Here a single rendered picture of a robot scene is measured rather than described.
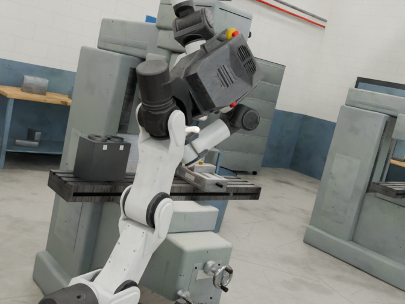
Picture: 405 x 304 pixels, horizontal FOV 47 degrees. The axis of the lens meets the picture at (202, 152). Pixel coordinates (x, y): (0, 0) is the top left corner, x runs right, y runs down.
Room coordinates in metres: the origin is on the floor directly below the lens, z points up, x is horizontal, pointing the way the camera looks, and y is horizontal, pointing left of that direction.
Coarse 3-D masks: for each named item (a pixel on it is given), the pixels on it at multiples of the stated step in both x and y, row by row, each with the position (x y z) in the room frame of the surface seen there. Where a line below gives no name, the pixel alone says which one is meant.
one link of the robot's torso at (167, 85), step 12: (156, 60) 1.65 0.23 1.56; (144, 72) 1.57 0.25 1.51; (156, 72) 1.57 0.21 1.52; (168, 72) 1.61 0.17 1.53; (144, 84) 1.59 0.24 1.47; (156, 84) 1.59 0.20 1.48; (168, 84) 1.61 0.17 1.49; (180, 84) 1.67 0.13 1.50; (144, 96) 1.62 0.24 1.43; (156, 96) 1.60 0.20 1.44; (168, 96) 1.63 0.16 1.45; (180, 96) 1.68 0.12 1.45; (156, 108) 1.62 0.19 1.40; (180, 108) 1.78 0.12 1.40
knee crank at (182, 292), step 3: (183, 288) 2.02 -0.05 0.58; (180, 291) 1.99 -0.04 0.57; (183, 291) 1.99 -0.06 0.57; (186, 291) 2.00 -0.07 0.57; (177, 294) 1.99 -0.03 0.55; (180, 294) 1.98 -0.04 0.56; (183, 294) 1.99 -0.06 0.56; (186, 294) 2.00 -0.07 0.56; (189, 294) 2.01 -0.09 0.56; (177, 297) 1.99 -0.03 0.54; (180, 297) 1.98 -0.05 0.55; (183, 297) 1.98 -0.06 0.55; (186, 297) 1.98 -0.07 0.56; (186, 300) 1.97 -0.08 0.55; (189, 300) 1.96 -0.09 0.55; (192, 300) 1.96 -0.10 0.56; (189, 303) 1.95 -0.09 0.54; (192, 303) 1.94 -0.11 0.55; (195, 303) 1.94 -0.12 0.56; (198, 303) 1.91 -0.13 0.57; (201, 303) 1.91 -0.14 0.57
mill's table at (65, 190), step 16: (64, 176) 2.04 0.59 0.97; (128, 176) 2.30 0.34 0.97; (176, 176) 2.55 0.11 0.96; (224, 176) 2.83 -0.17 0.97; (64, 192) 1.96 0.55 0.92; (80, 192) 1.97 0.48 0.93; (96, 192) 2.02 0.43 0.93; (112, 192) 2.07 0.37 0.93; (176, 192) 2.32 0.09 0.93; (192, 192) 2.40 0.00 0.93; (208, 192) 2.47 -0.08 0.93; (224, 192) 2.55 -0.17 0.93; (240, 192) 2.64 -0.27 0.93; (256, 192) 2.73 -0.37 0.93
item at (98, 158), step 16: (80, 144) 2.09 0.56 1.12; (96, 144) 2.04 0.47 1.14; (112, 144) 2.11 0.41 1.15; (128, 144) 2.19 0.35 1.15; (80, 160) 2.08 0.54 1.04; (96, 160) 2.05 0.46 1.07; (112, 160) 2.13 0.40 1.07; (80, 176) 2.07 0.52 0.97; (96, 176) 2.07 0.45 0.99; (112, 176) 2.14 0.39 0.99
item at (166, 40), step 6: (162, 30) 2.49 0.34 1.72; (168, 30) 2.46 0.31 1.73; (162, 36) 2.47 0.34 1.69; (168, 36) 2.43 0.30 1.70; (162, 42) 2.47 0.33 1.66; (168, 42) 2.43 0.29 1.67; (174, 42) 2.39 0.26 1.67; (162, 48) 2.47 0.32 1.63; (168, 48) 2.42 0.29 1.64; (174, 48) 2.38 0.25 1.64; (180, 48) 2.34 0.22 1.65
